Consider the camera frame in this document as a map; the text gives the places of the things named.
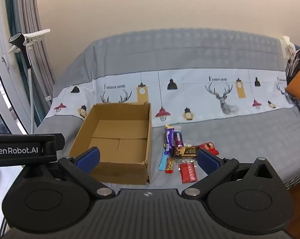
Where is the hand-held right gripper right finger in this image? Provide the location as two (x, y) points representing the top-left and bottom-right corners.
(181, 149), (277, 199)

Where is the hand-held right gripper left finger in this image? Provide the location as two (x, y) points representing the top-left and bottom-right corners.
(20, 146), (115, 200)

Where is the cardboard box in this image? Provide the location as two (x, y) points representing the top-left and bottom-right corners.
(68, 102), (152, 186)

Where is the blue stick packet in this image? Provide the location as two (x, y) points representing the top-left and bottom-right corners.
(158, 152), (168, 171)

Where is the large purple chocolate bar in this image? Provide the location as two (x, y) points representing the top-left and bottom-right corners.
(164, 126), (175, 156)

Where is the red packet with white print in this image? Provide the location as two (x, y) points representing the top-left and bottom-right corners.
(198, 142), (219, 155)

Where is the clear wrapped candy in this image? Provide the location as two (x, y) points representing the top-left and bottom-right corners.
(179, 156), (198, 166)

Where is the plain red snack packet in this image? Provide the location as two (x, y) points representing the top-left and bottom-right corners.
(179, 163), (198, 184)

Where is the dark brown snack packet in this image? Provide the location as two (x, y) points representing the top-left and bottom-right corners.
(172, 146), (198, 158)

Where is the printed grey bed sheet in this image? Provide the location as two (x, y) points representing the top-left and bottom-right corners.
(35, 27), (300, 187)

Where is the small purple snack bar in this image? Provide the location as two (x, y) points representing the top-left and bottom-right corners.
(174, 132), (184, 148)

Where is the small orange snack bar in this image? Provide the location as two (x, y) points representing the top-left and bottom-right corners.
(165, 158), (175, 174)

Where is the dark bag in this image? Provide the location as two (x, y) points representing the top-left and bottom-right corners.
(285, 46), (300, 120)

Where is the garment steamer stand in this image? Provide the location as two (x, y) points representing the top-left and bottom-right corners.
(2, 28), (51, 135)

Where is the orange cushion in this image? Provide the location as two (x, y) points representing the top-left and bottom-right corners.
(285, 57), (300, 105)

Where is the grey curtain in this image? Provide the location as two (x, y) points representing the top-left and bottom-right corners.
(5, 0), (57, 127)

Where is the braided steamer hose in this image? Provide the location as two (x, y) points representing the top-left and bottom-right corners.
(27, 67), (36, 134)

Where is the white window frame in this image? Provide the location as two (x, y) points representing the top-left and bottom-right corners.
(0, 0), (33, 135)

